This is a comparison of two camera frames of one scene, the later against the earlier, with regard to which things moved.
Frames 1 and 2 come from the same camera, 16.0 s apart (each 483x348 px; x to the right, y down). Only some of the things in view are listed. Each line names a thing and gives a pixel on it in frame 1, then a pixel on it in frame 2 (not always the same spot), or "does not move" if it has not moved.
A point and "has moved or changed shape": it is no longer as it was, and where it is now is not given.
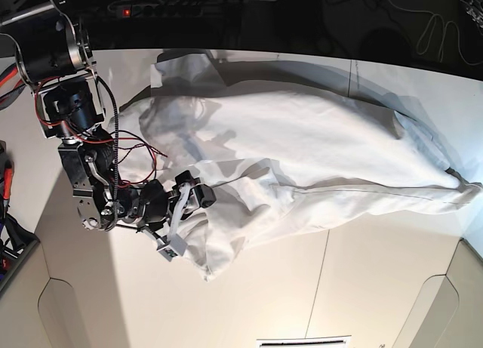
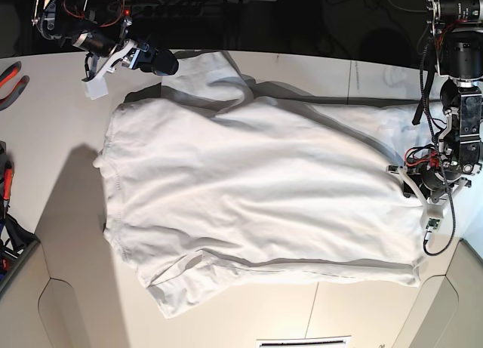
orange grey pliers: x=8 y=74 does not move
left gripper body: x=155 y=207 -> x=108 y=48
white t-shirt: x=278 y=158 has moved or changed shape
